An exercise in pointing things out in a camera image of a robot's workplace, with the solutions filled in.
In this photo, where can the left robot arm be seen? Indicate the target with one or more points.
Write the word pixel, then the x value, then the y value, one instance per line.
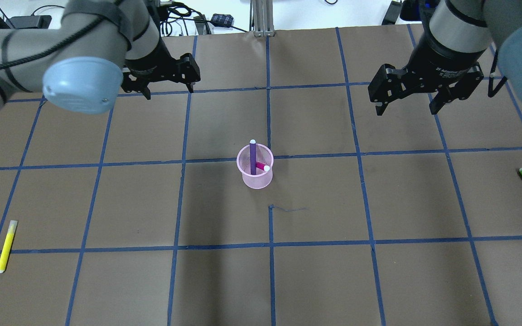
pixel 101 47

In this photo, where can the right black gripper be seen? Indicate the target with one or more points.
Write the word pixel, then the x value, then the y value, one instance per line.
pixel 440 59

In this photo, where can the purple pen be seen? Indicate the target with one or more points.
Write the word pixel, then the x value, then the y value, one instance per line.
pixel 252 156

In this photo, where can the pink pen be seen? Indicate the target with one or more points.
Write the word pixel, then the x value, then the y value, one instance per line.
pixel 263 167

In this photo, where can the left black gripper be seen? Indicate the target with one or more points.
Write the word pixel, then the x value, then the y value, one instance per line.
pixel 151 64

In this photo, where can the pink plastic cup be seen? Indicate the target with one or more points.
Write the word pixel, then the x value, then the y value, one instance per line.
pixel 263 155

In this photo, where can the black power adapter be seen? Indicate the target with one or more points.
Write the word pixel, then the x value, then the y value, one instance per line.
pixel 392 13

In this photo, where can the yellow pen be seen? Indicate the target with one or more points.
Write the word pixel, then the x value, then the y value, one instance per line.
pixel 7 247

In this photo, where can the black usb hub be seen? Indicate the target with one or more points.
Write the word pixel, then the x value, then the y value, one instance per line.
pixel 222 20

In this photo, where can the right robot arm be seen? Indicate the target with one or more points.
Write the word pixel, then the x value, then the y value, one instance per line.
pixel 456 33

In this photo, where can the aluminium frame post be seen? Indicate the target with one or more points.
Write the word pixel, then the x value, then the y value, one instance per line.
pixel 262 18

